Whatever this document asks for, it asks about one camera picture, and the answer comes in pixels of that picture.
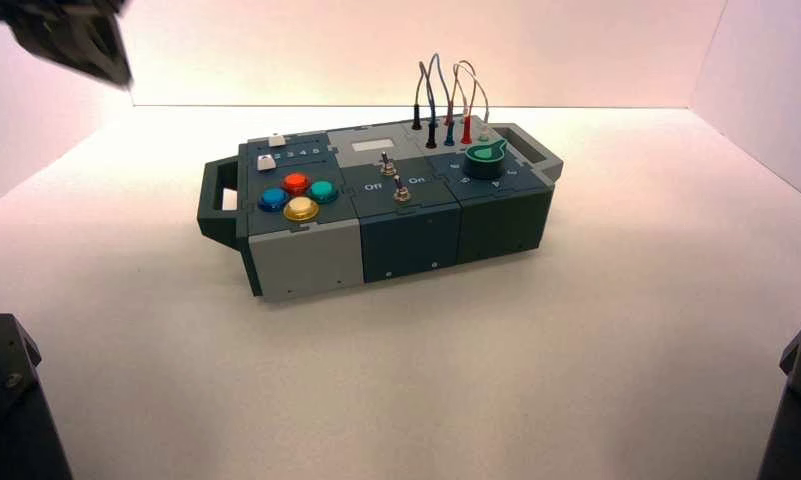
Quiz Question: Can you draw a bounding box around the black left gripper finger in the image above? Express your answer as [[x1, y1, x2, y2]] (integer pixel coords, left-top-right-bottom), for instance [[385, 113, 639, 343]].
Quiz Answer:
[[16, 18, 132, 90], [58, 0, 134, 87]]

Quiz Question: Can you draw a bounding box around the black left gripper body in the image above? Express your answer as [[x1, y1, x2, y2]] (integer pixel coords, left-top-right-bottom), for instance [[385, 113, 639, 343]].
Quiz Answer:
[[0, 0, 60, 42]]

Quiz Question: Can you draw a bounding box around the blue round push button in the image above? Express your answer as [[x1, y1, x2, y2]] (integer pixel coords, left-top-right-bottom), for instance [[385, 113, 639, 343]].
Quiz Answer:
[[258, 187, 291, 213]]

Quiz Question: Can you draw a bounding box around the red round push button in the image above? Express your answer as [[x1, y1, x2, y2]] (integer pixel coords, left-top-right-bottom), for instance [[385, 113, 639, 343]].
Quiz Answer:
[[281, 172, 312, 197]]

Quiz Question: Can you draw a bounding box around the yellow round push button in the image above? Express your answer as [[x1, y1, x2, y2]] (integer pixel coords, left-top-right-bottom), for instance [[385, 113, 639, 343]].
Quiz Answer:
[[283, 196, 320, 223]]

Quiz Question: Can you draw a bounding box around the green round push button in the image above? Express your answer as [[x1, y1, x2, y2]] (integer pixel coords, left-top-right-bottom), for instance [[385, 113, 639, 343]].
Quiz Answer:
[[306, 180, 340, 205]]

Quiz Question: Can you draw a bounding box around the dark teal grey control box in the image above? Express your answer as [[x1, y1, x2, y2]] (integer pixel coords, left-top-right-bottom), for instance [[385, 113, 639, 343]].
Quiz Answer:
[[196, 116, 565, 299]]

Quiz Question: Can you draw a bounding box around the green rotary pointer knob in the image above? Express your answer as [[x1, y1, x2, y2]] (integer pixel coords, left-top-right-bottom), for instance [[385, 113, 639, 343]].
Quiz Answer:
[[464, 138, 509, 181]]

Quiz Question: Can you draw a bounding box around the jumper cable with black plugs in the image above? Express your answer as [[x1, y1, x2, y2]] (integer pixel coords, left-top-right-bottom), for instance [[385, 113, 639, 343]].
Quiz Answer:
[[411, 60, 439, 150]]

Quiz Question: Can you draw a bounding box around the jumper cable with blue plug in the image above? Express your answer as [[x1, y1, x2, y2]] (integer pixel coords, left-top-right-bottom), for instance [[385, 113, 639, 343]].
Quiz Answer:
[[429, 52, 457, 148]]

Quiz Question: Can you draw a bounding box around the jumper cable with red plugs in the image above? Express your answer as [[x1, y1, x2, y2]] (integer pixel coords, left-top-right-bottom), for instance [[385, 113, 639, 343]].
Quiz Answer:
[[444, 59, 491, 146]]

